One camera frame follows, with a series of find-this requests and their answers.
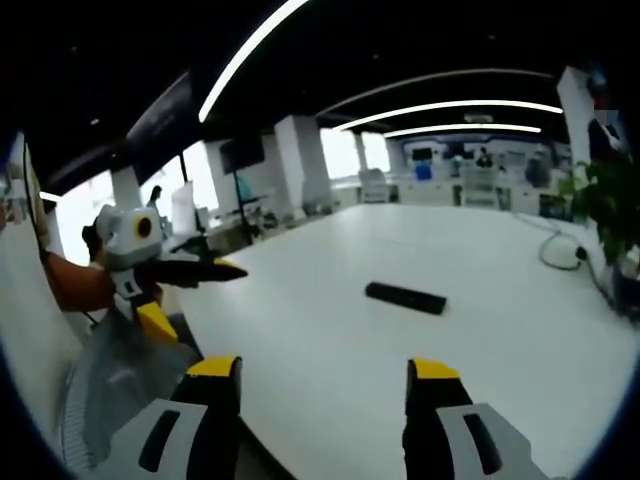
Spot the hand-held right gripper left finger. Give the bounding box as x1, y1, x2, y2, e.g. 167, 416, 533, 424
94, 354, 244, 480

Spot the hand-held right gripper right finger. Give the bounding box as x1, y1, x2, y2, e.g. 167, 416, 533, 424
401, 357, 551, 480

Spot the black remote control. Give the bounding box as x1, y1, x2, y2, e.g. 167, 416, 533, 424
364, 280, 448, 318

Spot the person's white shirt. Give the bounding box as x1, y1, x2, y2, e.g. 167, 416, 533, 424
0, 130, 94, 451

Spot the black screen on stand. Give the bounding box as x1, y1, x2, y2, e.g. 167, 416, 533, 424
218, 133, 267, 236

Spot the dark hanging ceiling panel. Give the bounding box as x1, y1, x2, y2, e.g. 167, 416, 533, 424
123, 70, 197, 182

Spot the white office chair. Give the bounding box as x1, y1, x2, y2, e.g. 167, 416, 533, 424
460, 166, 503, 207
356, 168, 390, 204

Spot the long ceiling light strip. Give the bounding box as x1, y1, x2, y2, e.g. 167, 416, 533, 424
331, 99, 565, 133
197, 0, 312, 124
383, 122, 543, 139

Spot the green potted plant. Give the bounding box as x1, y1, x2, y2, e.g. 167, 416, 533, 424
557, 154, 640, 321

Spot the grey cable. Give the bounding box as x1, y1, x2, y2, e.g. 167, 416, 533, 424
514, 212, 619, 306

